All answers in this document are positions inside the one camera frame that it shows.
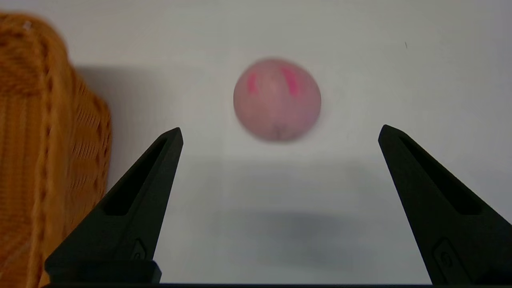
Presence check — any pink toy peach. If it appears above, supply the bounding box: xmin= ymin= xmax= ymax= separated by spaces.
xmin=233 ymin=58 xmax=322 ymax=143

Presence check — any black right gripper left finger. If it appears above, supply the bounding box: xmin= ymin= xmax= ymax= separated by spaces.
xmin=44 ymin=127 xmax=184 ymax=284

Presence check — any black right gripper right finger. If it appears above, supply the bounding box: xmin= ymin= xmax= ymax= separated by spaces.
xmin=378 ymin=124 xmax=512 ymax=285

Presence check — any orange woven wicker basket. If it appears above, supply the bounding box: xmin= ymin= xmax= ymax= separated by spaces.
xmin=0 ymin=12 xmax=113 ymax=288

